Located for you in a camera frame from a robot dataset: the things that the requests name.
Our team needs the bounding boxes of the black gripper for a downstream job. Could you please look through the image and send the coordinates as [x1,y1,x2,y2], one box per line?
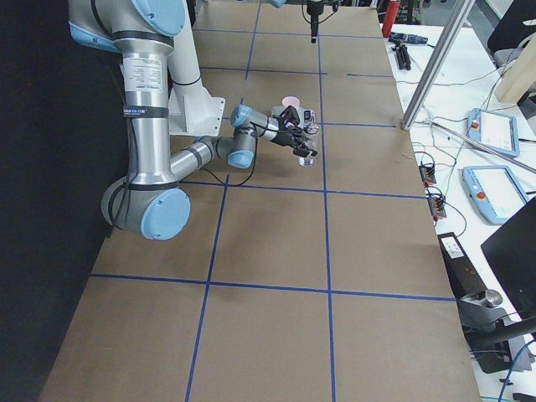
[306,0,325,44]
[270,126,320,158]

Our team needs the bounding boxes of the clear glass sauce bottle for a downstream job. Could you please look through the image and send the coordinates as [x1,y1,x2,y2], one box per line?
[298,122,320,167]

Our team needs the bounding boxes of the pink plastic cup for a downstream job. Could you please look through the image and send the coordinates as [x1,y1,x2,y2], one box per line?
[281,95,301,110]

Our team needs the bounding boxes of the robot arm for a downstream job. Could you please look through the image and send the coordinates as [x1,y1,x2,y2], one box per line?
[69,1,317,240]

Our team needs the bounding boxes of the red cylinder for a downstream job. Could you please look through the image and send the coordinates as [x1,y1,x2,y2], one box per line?
[382,0,400,38]

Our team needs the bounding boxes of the black folded tripod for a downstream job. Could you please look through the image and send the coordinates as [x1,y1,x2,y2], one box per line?
[392,41,411,70]

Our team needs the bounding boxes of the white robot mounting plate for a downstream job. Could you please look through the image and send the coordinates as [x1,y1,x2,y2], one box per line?
[168,86,225,137]

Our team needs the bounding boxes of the black office chair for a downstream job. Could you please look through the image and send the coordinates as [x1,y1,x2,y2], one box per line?
[487,0,535,67]

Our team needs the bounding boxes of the far blue teach pendant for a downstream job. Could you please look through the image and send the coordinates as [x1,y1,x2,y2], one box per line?
[467,108,520,157]

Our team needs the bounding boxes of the blue teach pendant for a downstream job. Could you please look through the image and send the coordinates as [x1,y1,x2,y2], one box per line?
[461,165,528,225]
[467,108,520,157]

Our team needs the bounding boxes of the near blue teach pendant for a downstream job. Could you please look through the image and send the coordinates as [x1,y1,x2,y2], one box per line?
[461,165,528,225]

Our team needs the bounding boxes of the metal grabber rod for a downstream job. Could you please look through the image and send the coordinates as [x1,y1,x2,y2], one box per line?
[426,119,536,171]

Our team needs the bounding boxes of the black box with white label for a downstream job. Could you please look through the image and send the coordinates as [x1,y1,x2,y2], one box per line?
[437,232,487,299]

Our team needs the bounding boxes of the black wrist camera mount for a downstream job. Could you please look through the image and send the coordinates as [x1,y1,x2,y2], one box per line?
[276,106,301,127]

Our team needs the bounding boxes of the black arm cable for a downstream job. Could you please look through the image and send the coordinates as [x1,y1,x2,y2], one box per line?
[200,98,273,188]

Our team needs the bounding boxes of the aluminium frame post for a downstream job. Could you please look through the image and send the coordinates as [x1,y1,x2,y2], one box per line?
[401,0,475,131]

